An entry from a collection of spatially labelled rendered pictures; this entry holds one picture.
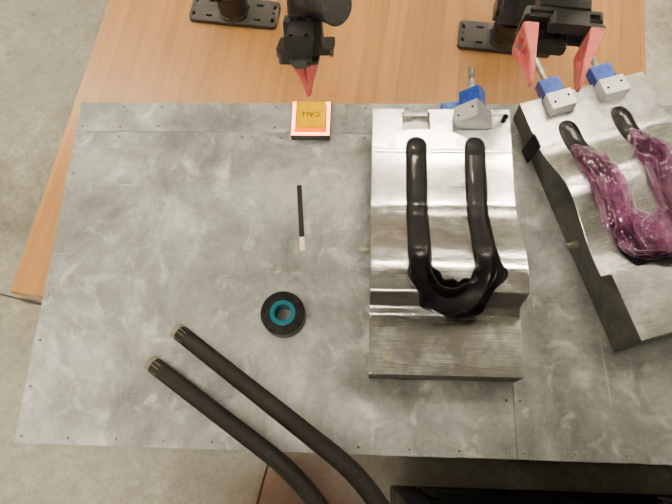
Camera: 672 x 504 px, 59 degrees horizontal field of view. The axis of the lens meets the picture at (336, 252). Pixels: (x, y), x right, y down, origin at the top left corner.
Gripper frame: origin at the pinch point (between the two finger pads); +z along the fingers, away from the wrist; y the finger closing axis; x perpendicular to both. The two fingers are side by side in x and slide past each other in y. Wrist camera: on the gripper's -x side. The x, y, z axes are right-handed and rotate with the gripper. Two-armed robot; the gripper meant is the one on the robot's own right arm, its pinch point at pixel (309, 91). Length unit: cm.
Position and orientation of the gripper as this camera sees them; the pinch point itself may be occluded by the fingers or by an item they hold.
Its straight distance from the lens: 115.9
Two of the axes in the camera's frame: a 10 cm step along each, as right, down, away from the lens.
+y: 10.0, 0.1, -0.7
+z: 0.3, 7.7, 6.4
